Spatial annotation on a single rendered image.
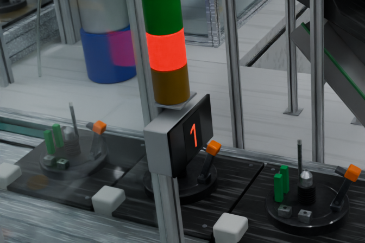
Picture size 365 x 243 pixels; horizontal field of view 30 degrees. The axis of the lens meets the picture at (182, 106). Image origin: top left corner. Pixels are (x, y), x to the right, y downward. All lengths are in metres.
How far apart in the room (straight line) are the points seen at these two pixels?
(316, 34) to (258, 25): 1.06
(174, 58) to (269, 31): 1.37
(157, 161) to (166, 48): 0.16
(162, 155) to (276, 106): 0.88
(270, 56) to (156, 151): 1.40
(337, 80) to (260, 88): 0.58
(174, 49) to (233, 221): 0.37
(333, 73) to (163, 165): 0.48
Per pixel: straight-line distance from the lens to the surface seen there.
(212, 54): 2.09
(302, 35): 1.30
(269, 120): 1.69
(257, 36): 2.20
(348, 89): 1.29
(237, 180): 1.27
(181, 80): 0.90
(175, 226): 1.05
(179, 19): 0.88
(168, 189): 1.01
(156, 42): 0.88
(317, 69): 1.27
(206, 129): 0.99
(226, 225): 1.13
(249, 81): 1.90
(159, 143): 0.90
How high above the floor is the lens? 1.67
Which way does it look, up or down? 27 degrees down
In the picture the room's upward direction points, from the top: 6 degrees counter-clockwise
